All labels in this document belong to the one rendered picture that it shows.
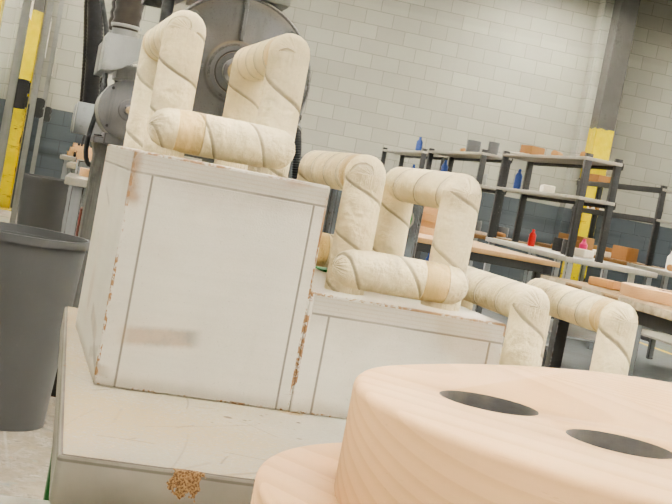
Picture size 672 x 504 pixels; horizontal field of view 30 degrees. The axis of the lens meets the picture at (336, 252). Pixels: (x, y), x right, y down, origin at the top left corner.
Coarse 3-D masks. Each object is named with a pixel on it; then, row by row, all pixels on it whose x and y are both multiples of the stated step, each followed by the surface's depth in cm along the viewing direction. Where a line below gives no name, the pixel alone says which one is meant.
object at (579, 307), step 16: (544, 288) 118; (560, 288) 115; (576, 288) 114; (560, 304) 113; (576, 304) 110; (592, 304) 108; (608, 304) 106; (624, 304) 105; (576, 320) 111; (592, 320) 107; (624, 320) 104
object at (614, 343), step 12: (600, 324) 105; (612, 324) 104; (624, 324) 104; (600, 336) 105; (612, 336) 104; (624, 336) 104; (600, 348) 105; (612, 348) 104; (624, 348) 104; (600, 360) 105; (612, 360) 104; (624, 360) 105; (612, 372) 104; (624, 372) 105
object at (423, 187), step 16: (400, 176) 113; (416, 176) 109; (432, 176) 105; (448, 176) 102; (464, 176) 100; (400, 192) 112; (416, 192) 108; (432, 192) 103; (464, 192) 100; (480, 192) 101
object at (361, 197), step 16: (352, 176) 98; (368, 176) 98; (352, 192) 98; (368, 192) 98; (352, 208) 98; (368, 208) 98; (336, 224) 99; (352, 224) 98; (368, 224) 98; (336, 240) 98; (352, 240) 98; (368, 240) 98; (336, 288) 98; (352, 288) 98
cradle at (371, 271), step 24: (336, 264) 97; (360, 264) 97; (384, 264) 98; (408, 264) 98; (432, 264) 99; (360, 288) 98; (384, 288) 98; (408, 288) 98; (432, 288) 99; (456, 288) 99
